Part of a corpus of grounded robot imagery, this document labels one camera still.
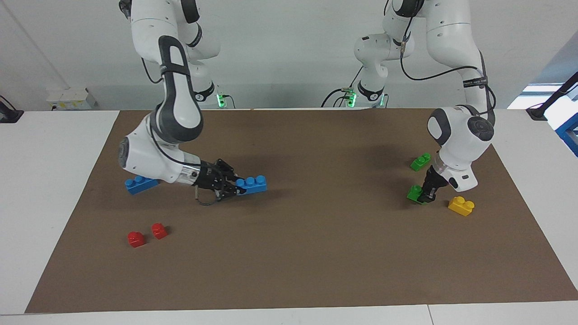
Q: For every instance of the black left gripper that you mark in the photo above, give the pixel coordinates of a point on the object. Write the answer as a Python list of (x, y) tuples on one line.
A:
[(435, 179)]

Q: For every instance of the yellow two-stud toy block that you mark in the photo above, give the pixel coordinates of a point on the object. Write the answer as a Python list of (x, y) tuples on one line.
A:
[(460, 206)]

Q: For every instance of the brown table mat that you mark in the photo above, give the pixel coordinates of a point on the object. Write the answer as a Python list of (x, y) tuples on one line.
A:
[(289, 262)]

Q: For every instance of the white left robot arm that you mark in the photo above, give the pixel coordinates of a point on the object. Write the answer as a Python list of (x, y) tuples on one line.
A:
[(460, 135)]

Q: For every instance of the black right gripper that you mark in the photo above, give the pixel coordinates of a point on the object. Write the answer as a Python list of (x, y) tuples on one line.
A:
[(210, 177)]

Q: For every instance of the white wall socket box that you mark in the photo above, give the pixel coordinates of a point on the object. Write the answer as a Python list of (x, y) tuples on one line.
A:
[(72, 98)]

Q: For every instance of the black table clamp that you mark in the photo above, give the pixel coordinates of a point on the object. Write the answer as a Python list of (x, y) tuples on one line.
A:
[(9, 115)]

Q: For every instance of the red one-stud toy block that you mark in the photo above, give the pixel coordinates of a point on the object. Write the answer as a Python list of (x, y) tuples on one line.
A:
[(159, 231), (136, 239)]

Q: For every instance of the blue metal frame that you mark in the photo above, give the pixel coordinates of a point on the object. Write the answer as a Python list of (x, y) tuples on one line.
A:
[(570, 135)]

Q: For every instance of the green two-stud toy block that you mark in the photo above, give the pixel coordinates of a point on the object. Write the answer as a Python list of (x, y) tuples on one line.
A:
[(420, 162), (413, 194)]

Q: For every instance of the black camera stand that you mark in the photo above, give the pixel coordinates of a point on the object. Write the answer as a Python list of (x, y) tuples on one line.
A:
[(537, 113)]

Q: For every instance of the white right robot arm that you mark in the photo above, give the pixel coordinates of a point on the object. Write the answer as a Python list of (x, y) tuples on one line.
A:
[(149, 158)]

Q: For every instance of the green lit base connector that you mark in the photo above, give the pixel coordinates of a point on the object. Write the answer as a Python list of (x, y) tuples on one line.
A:
[(220, 99), (351, 97)]

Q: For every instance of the blue three-stud toy block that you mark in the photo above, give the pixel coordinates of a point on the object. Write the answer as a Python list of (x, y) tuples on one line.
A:
[(135, 186), (255, 184)]

